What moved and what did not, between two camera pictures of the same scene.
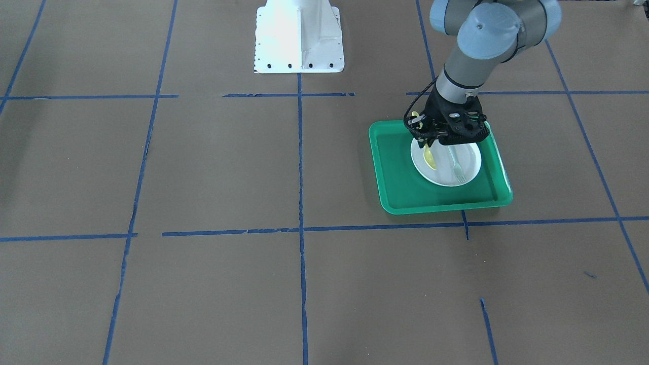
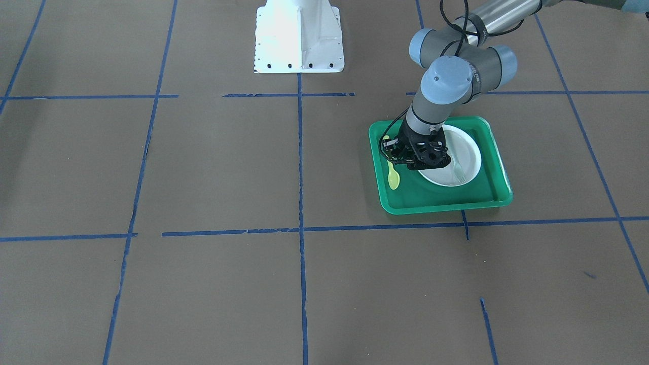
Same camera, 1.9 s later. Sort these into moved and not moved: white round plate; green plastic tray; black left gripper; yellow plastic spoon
Moved: yellow plastic spoon; black left gripper
Not moved: green plastic tray; white round plate
